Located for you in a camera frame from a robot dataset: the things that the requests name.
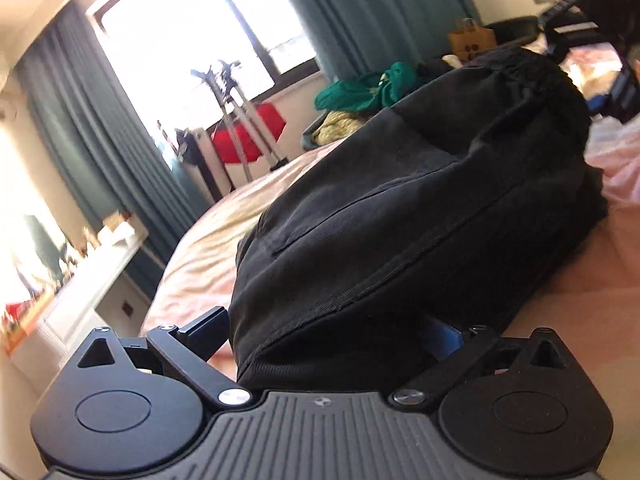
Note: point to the black chair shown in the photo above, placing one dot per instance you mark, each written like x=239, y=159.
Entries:
x=207, y=170

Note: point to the red cloth on hanger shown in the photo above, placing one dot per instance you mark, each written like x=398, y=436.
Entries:
x=240, y=142

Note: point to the bed with pink sheet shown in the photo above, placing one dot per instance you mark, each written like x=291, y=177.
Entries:
x=210, y=240

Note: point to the white cloth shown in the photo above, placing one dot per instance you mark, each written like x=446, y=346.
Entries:
x=452, y=59

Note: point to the cream knit garment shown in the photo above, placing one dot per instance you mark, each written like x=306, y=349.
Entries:
x=340, y=127

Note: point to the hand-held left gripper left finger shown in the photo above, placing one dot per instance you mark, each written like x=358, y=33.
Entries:
x=210, y=332

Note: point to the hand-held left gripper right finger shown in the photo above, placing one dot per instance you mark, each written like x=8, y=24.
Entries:
x=444, y=339

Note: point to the green garment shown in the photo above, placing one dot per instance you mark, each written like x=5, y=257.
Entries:
x=370, y=90

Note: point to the dark storage box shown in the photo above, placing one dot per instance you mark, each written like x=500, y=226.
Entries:
x=512, y=27

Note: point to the teal curtain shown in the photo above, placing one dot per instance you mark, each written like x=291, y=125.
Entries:
x=100, y=130
x=380, y=15

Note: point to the window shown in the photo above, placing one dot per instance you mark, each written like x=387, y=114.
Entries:
x=200, y=25

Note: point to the garment steamer stand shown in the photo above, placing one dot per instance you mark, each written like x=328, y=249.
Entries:
x=245, y=115

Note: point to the black clothing pile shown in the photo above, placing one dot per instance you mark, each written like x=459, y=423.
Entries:
x=432, y=66

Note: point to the white desk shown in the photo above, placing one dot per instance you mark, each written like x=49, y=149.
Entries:
x=75, y=285

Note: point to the brown paper bag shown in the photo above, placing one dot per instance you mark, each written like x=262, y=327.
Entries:
x=472, y=40

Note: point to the black pants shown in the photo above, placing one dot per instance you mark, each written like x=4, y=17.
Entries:
x=410, y=220

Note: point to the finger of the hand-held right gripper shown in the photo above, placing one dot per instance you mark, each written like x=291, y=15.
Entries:
x=575, y=42
x=622, y=92

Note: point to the white appliance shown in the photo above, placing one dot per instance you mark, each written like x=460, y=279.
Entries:
x=197, y=142

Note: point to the tissue box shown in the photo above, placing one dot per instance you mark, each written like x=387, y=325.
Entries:
x=119, y=227

